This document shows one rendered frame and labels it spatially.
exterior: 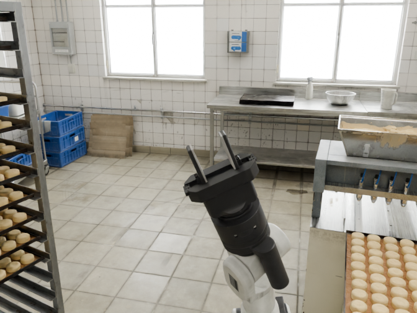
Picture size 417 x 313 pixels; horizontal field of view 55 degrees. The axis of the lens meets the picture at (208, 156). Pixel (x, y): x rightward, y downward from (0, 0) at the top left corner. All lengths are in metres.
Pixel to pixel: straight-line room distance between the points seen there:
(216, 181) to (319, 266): 1.50
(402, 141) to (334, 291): 0.80
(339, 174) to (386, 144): 0.25
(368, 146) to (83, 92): 4.65
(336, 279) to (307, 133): 3.31
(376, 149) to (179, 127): 3.88
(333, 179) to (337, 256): 0.36
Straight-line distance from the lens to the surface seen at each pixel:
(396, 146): 1.88
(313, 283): 2.13
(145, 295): 2.89
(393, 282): 1.54
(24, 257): 1.77
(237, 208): 0.65
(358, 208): 2.08
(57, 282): 1.83
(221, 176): 0.63
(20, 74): 1.53
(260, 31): 5.07
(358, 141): 1.86
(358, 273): 1.54
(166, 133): 5.54
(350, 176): 1.95
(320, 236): 1.99
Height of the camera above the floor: 1.76
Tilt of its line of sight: 19 degrees down
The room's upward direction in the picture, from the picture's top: straight up
